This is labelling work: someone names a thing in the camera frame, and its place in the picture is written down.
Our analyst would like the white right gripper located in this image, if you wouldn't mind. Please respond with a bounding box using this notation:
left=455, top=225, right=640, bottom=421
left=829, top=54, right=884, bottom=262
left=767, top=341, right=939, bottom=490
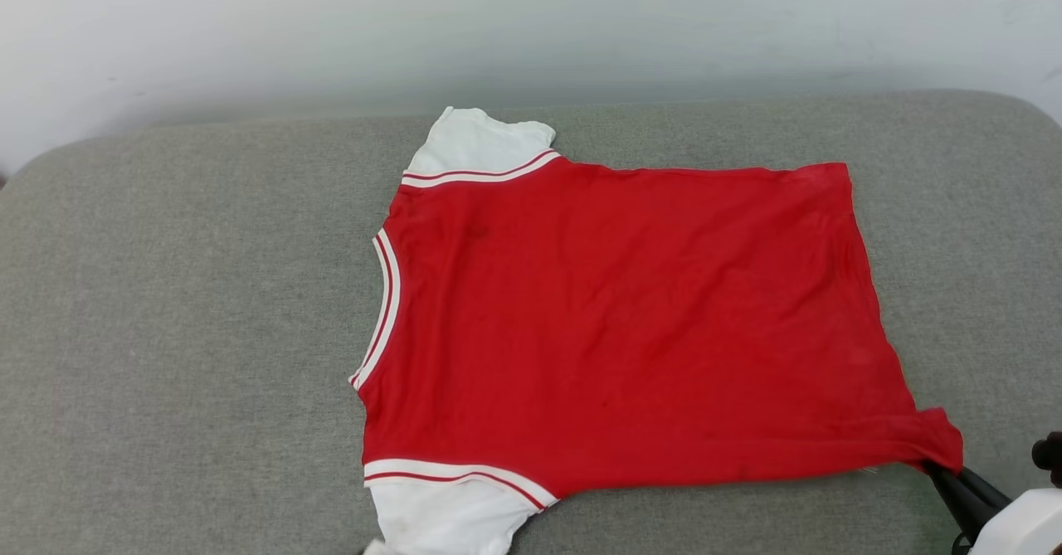
left=923, top=460, right=1062, bottom=555

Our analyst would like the red white-sleeved t-shirt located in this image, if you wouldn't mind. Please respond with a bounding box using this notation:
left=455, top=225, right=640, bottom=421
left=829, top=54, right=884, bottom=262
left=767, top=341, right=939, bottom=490
left=348, top=106, right=965, bottom=555

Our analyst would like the grey fabric sofa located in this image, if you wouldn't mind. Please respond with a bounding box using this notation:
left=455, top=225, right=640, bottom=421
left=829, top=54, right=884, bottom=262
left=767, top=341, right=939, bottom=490
left=0, top=90, right=1062, bottom=555

